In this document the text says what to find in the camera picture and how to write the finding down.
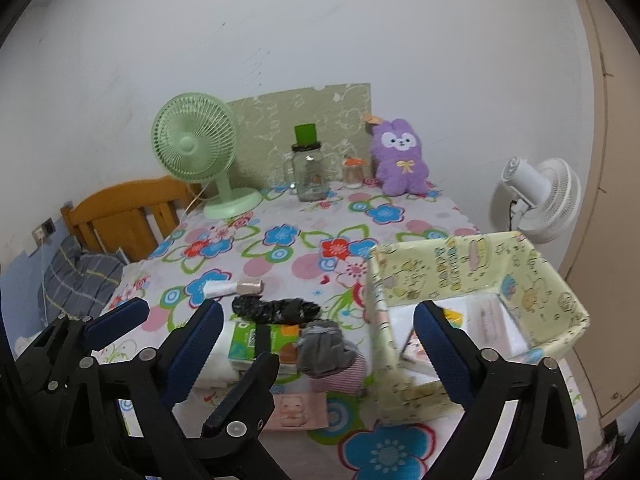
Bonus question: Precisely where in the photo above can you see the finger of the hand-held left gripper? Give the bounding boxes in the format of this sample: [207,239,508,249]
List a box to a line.
[165,352,291,480]
[12,297,151,403]

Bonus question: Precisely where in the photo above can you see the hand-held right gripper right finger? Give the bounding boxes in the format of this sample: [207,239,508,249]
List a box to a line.
[414,301,586,480]

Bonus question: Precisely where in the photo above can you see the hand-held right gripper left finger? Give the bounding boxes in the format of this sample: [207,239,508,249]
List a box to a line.
[52,301,225,480]

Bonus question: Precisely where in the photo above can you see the cardboard tube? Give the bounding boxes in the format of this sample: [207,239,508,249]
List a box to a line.
[206,279,267,297]

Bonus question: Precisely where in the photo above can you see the yellow-green patterned storage box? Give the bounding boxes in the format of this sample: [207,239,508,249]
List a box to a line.
[367,230,591,421]

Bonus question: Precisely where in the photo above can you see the pink cartoon pig packet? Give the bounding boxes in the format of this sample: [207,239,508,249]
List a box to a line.
[265,390,328,431]

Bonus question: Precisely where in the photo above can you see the green tissue packet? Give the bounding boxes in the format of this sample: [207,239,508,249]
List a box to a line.
[227,321,302,367]

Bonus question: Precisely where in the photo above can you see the grey plaid bedding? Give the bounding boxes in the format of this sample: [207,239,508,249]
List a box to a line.
[40,235,126,321]

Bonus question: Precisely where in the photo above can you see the white tissue packet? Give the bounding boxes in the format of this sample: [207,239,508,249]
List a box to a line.
[467,294,531,356]

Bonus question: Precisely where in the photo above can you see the grey rolled socks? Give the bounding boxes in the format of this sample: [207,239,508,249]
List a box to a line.
[296,320,358,378]

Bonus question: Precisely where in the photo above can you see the black crumpled cloth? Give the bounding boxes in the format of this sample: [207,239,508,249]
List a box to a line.
[231,296,322,326]

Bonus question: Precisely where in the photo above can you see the pink striped cloth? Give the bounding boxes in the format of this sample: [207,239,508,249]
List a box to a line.
[307,345,368,395]

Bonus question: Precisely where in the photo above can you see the wooden chair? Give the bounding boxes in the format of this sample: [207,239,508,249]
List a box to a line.
[61,176,206,263]

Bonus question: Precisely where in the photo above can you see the floral printed blanket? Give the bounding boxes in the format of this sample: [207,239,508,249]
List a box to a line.
[95,180,588,480]

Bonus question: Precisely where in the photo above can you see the white fan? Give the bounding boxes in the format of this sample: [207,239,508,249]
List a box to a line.
[489,156,583,245]

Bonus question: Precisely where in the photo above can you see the green desk fan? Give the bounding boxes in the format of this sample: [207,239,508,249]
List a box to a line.
[151,91,263,220]

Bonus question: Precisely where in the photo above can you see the beige door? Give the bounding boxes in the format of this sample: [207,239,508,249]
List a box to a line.
[557,0,640,421]

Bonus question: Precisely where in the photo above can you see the cotton swab jar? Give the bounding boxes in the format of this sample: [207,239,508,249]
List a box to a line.
[341,158,365,189]

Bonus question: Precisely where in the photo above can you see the purple bunny plush toy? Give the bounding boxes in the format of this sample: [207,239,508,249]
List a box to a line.
[364,114,433,196]

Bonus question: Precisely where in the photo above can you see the glass jar mug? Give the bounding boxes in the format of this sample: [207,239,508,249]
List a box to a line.
[282,142,331,203]

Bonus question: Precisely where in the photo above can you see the green patterned board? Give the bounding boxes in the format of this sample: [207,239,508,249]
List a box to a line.
[227,81,373,192]

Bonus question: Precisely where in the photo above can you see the wall socket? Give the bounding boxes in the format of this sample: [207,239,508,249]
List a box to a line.
[32,217,56,248]

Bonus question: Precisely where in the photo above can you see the white fan cable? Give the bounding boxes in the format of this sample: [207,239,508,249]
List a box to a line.
[177,182,211,223]

